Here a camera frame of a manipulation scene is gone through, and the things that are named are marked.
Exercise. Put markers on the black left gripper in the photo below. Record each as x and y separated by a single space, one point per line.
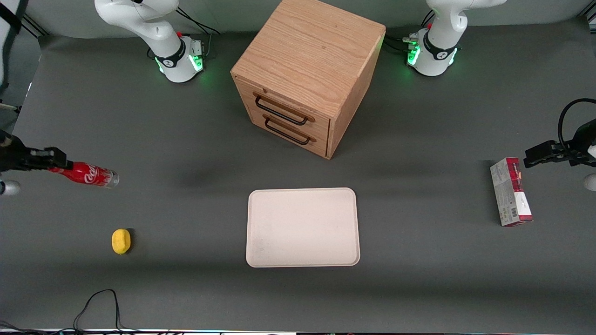
579 150

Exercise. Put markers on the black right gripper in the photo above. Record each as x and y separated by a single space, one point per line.
10 155

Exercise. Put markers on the red coke bottle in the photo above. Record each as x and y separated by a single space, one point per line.
91 175

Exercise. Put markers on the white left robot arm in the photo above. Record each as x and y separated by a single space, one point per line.
440 51

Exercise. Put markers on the cream rectangular tray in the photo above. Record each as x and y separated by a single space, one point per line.
302 228

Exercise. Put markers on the grey and red carton box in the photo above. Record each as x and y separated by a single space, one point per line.
511 193

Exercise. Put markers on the yellow lemon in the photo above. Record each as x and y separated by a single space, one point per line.
121 242

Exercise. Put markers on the wooden drawer cabinet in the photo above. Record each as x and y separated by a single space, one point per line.
312 51

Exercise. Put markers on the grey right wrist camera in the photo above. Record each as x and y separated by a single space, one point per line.
8 187

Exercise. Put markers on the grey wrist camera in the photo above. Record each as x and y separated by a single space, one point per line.
8 187
591 182

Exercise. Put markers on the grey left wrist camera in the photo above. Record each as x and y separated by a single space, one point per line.
591 182

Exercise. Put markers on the aluminium frame rail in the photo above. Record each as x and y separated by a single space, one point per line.
35 27

